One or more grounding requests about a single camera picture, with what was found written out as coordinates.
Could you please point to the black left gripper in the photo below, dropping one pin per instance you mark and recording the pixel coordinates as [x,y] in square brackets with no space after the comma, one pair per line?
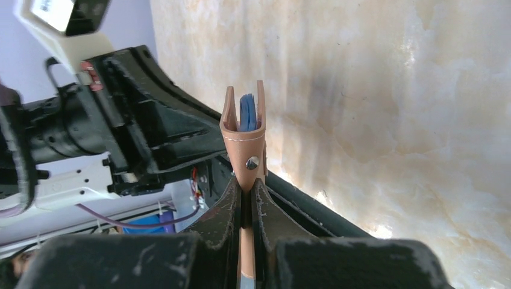
[125,105]

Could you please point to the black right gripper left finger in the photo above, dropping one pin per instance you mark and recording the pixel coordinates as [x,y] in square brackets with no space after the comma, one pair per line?
[204,255]

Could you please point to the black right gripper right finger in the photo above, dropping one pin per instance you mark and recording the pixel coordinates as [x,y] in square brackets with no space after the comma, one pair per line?
[288,256]

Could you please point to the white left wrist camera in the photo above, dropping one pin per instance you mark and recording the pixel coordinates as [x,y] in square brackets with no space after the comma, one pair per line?
[68,29]

